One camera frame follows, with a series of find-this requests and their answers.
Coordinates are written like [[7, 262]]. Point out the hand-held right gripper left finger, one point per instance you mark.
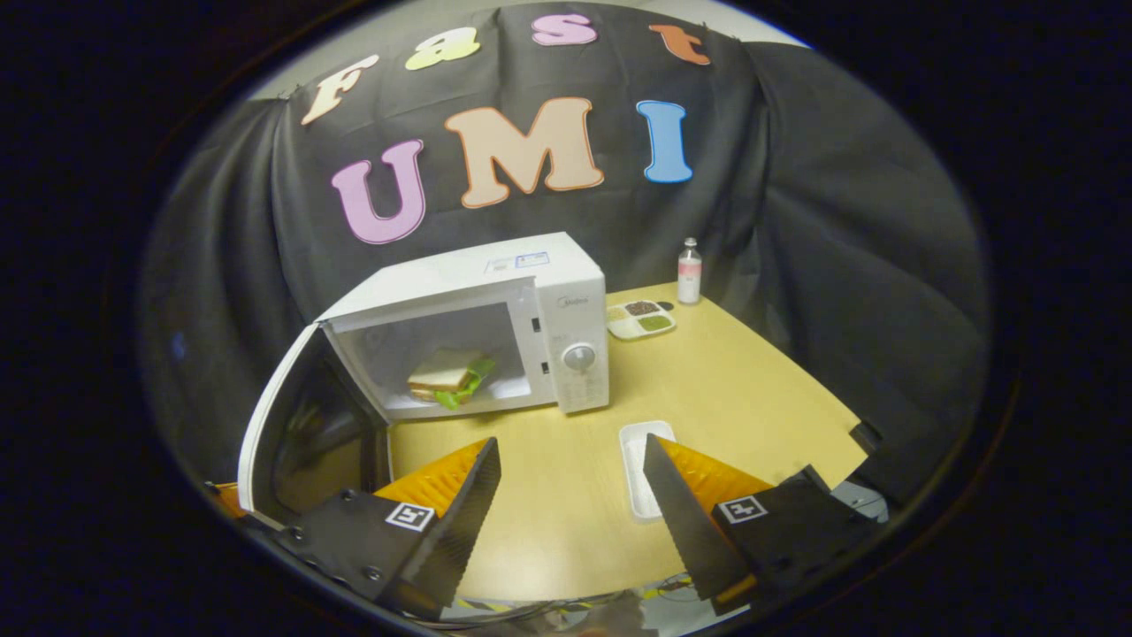
[[460, 522]]

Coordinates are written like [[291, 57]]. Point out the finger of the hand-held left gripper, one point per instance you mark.
[[228, 498]]

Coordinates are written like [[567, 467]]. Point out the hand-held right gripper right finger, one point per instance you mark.
[[685, 522]]

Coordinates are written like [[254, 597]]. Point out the sandwich with lettuce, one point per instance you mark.
[[442, 376]]

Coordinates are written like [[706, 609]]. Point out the white microwave oven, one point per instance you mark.
[[575, 301]]

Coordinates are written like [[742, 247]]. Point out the small white rectangular tray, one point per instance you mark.
[[635, 469]]

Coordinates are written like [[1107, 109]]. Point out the white divided seasoning dish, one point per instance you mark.
[[638, 320]]

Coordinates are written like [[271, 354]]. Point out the clear bottle with pink label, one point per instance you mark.
[[689, 274]]

